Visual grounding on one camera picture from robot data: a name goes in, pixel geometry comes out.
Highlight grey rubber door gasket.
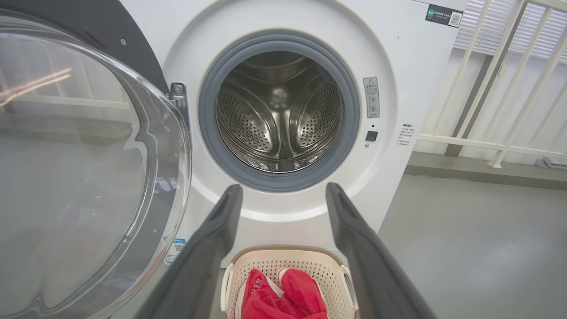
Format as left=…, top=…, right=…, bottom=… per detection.
left=198, top=30, right=360, bottom=192

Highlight white front-load washing machine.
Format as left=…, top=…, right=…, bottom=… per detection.
left=111, top=0, right=468, bottom=319

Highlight black QR code sticker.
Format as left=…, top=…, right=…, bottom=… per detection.
left=425, top=4, right=464, bottom=28

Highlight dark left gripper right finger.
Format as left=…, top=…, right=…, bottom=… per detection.
left=326, top=182, right=437, bottom=319

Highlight washing machine door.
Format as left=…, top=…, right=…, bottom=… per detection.
left=0, top=0, right=192, bottom=319

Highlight white window blinds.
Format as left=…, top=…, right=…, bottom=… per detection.
left=454, top=0, right=567, bottom=62

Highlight grey warning sticker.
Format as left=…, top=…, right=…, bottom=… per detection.
left=363, top=77, right=380, bottom=119

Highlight small printed text sticker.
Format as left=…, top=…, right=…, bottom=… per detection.
left=396, top=124, right=415, bottom=148

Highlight grey raised floor ledge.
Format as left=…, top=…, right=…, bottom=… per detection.
left=405, top=152, right=567, bottom=191

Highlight stainless steel washing machine drum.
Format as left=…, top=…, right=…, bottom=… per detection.
left=216, top=51, right=344, bottom=173

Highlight red and white garment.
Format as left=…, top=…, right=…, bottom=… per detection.
left=235, top=268, right=328, bottom=319

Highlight cream perforated basket brown rim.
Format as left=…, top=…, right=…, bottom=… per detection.
left=220, top=246, right=359, bottom=319

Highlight blue energy label sticker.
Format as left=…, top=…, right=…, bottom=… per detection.
left=164, top=238, right=186, bottom=265

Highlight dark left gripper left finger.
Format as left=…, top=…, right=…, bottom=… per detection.
left=135, top=184, right=243, bottom=319

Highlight white window railing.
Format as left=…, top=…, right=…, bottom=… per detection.
left=416, top=0, right=567, bottom=169

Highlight metal door hinge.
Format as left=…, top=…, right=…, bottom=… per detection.
left=168, top=82, right=189, bottom=133

